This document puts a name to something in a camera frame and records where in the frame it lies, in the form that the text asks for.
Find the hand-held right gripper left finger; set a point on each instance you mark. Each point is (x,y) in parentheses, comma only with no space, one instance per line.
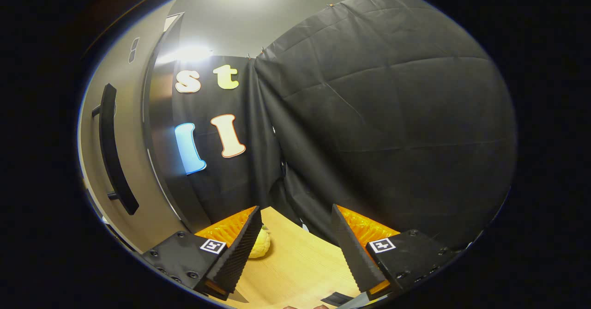
(240,249)

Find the yellow plush toy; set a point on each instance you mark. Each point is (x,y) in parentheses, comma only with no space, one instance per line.
(259,244)

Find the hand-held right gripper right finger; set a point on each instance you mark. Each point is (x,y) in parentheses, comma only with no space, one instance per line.
(353,249)

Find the white cabinet door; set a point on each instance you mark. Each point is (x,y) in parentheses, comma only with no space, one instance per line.
(129,115)

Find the black backdrop cloth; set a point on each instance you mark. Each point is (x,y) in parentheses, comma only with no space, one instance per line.
(392,124)

